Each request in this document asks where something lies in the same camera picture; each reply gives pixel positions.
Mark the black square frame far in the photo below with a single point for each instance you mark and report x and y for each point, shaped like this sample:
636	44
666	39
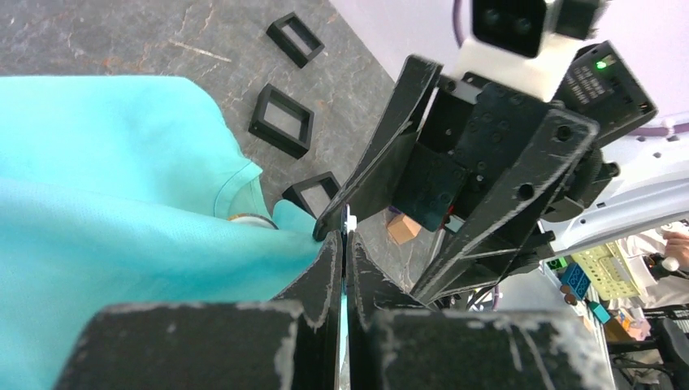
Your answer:
295	39

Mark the blue starry round brooch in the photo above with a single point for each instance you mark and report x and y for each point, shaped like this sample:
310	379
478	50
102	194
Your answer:
349	223

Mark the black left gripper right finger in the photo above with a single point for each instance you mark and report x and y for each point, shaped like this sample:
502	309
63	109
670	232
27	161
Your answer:
395	342

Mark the black square frame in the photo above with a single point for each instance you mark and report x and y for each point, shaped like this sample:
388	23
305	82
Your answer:
282	122
313	195
295	39

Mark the blue toy brick background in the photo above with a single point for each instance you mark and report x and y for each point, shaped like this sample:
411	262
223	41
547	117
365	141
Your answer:
575	277

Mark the black square frame middle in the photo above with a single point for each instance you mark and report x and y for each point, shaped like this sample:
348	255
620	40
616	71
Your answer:
282	122

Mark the black square frame near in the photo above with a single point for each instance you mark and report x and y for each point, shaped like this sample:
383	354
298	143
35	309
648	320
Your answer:
313	195

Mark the small wooden cube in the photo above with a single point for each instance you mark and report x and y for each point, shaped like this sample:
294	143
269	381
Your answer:
403	229

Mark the mint green garment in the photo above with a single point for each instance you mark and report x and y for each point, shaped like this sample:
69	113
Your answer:
118	189

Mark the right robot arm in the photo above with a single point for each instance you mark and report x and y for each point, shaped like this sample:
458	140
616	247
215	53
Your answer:
628	177

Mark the person in white shirt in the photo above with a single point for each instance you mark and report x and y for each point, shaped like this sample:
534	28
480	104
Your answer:
664	252

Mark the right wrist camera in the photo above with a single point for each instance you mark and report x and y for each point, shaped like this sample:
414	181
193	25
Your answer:
525	45

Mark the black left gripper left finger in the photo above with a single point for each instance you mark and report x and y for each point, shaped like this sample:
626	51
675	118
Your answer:
288	342

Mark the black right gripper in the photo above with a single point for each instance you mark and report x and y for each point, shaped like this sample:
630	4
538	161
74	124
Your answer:
463	149

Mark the yellow perforated tray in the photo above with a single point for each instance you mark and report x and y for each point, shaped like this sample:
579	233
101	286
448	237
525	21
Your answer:
606	267

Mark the orange round brooch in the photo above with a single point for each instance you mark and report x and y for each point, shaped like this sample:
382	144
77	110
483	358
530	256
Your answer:
254	220

